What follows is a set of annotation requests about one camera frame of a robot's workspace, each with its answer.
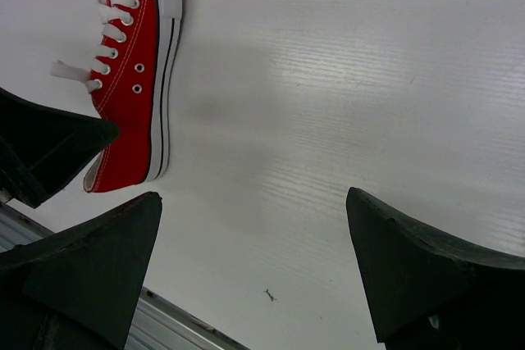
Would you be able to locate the aluminium front rail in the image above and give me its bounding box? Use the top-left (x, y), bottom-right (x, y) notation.
top-left (1, 204), bottom-right (248, 350)

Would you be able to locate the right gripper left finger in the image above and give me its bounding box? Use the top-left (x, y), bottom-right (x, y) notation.
top-left (1, 192), bottom-right (162, 349)

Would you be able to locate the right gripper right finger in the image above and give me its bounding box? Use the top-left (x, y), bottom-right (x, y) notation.
top-left (346, 188), bottom-right (524, 349)

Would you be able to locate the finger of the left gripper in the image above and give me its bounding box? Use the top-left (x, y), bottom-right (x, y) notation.
top-left (1, 89), bottom-right (119, 208)

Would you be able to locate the red canvas sneaker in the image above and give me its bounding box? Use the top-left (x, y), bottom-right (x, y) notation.
top-left (51, 0), bottom-right (183, 193)

